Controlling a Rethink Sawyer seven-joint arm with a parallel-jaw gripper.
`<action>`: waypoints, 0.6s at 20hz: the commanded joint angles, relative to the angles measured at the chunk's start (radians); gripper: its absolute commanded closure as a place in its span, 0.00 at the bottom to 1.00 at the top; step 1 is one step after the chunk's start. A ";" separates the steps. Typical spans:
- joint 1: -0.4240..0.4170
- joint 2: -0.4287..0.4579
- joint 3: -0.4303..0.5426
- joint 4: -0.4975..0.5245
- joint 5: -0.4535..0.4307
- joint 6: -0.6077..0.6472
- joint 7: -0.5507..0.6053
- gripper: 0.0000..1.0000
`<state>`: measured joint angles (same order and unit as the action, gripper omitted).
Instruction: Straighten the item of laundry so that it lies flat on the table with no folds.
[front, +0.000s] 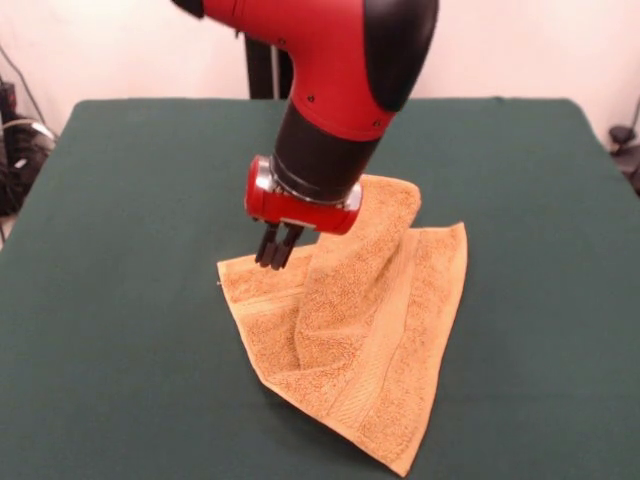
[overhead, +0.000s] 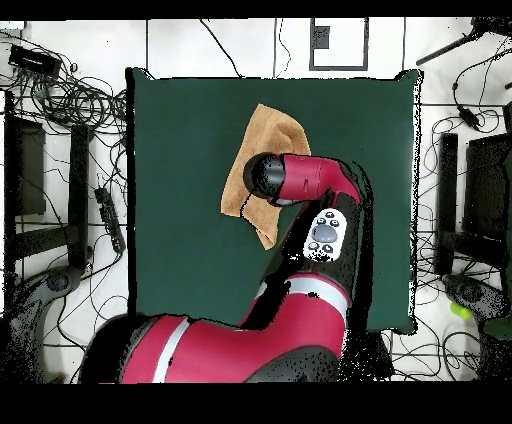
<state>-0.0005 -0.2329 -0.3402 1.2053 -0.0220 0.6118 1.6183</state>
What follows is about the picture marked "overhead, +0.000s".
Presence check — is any dark green table cloth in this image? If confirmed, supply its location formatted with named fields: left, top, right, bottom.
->
left=125, top=67, right=424, bottom=336

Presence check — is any black tripod pole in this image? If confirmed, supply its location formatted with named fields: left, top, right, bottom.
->
left=415, top=16, right=512, bottom=67

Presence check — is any dark green floor object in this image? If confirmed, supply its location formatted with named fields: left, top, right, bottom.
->
left=481, top=317, right=512, bottom=341

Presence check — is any black metal frame stand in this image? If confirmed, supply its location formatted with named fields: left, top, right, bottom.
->
left=434, top=101, right=512, bottom=275
left=3, top=90, right=95, bottom=273

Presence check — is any black power strip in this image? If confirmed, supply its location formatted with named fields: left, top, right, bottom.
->
left=94, top=186, right=126, bottom=254

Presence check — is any black cable tangle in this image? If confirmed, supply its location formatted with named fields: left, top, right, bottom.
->
left=0, top=31, right=129, bottom=139

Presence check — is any black network switch box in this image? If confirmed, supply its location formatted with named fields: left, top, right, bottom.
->
left=8, top=43, right=63, bottom=78

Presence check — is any orange terry towel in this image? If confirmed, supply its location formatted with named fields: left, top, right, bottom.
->
left=220, top=103, right=312, bottom=251

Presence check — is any grey square floor frame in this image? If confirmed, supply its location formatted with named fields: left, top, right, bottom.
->
left=308, top=17, right=370, bottom=72

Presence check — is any black power adapter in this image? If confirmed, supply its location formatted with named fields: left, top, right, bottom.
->
left=457, top=105, right=481, bottom=131

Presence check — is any yellow-green ball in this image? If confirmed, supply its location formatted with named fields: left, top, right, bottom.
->
left=449, top=302, right=474, bottom=320

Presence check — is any black rectangular floor box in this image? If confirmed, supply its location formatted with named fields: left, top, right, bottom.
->
left=351, top=331, right=396, bottom=381

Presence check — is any grey black chair base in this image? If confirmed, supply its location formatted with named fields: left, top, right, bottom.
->
left=441, top=273, right=512, bottom=381
left=0, top=265, right=83, bottom=383

